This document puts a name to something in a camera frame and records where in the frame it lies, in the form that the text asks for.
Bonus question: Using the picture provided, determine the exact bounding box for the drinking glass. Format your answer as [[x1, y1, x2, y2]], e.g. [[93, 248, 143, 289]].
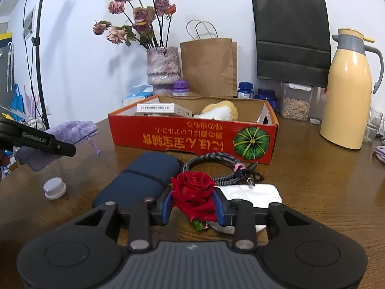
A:
[[363, 108, 384, 143]]

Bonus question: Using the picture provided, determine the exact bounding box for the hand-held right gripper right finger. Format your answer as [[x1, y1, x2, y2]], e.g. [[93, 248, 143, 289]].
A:
[[212, 187, 310, 253]]

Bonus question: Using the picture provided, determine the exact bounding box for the black light stand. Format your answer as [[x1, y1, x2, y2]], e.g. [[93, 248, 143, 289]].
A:
[[18, 0, 51, 130]]

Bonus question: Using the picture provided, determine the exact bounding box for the yellow thermos jug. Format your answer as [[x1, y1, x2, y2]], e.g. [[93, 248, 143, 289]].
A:
[[319, 28, 385, 150]]

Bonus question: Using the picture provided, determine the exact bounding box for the black paper bag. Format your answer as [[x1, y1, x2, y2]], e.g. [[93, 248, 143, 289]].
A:
[[252, 0, 331, 88]]

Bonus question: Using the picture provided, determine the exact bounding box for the white plastic cap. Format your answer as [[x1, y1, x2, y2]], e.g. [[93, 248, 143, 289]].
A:
[[43, 177, 67, 201]]

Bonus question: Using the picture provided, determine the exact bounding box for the red cardboard box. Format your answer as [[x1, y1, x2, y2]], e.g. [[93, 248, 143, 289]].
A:
[[108, 94, 280, 165]]

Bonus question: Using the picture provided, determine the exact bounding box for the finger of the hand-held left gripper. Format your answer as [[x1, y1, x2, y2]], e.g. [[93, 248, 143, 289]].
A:
[[52, 140, 76, 158]]

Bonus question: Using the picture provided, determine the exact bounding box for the white printed carton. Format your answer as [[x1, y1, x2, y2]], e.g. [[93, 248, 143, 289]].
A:
[[136, 102, 193, 118]]

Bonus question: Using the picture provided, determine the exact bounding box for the braided black and white cable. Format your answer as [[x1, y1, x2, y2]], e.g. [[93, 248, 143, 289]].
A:
[[182, 153, 265, 187]]

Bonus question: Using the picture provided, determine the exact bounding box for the navy zip case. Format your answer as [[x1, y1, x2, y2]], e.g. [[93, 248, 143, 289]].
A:
[[92, 152, 181, 208]]

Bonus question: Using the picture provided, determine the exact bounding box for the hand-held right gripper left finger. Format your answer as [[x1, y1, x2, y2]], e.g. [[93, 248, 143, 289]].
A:
[[75, 187, 173, 253]]

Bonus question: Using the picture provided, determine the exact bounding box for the brown paper bag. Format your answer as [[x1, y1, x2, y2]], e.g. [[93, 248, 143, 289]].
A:
[[180, 20, 238, 98]]

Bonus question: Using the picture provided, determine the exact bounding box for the purple mottled vase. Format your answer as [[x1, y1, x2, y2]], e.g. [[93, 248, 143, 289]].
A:
[[146, 46, 182, 96]]

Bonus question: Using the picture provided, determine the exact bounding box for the purple lid bottle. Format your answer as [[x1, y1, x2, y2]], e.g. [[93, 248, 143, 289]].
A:
[[172, 80, 190, 97]]

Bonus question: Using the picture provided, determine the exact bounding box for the blue lid bottle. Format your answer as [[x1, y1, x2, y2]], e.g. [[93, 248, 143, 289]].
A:
[[237, 82, 255, 100], [255, 89, 279, 112]]

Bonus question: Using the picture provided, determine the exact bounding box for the tissue box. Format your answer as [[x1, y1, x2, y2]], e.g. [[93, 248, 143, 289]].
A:
[[122, 84, 154, 107]]

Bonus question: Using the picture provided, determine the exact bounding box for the clear seed container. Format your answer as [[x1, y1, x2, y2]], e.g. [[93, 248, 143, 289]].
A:
[[281, 81, 312, 121]]

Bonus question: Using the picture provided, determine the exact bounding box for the wall picture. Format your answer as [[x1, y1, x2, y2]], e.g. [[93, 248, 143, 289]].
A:
[[23, 9, 37, 39]]

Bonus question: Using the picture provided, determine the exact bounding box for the red fabric rose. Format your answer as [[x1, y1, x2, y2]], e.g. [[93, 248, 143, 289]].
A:
[[170, 171, 218, 232]]

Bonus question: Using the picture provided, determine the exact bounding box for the purple cloth pouch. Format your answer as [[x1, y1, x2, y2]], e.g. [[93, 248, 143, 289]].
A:
[[16, 121, 100, 172]]

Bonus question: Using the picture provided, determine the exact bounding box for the blue tote bag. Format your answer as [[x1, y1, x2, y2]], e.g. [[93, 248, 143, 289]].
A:
[[10, 84, 26, 113]]

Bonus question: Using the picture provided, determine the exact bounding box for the dried rose bouquet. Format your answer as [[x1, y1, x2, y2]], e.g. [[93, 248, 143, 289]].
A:
[[93, 0, 177, 49]]

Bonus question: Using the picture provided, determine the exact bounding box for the purple coral ornament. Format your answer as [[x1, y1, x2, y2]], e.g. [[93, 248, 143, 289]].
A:
[[24, 86, 41, 118]]

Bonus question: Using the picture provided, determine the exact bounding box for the yellow and white plush toy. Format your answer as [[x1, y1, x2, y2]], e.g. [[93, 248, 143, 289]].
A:
[[192, 101, 239, 121]]

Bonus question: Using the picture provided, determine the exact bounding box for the white cloth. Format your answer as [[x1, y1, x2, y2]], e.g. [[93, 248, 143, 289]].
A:
[[207, 183, 283, 235]]

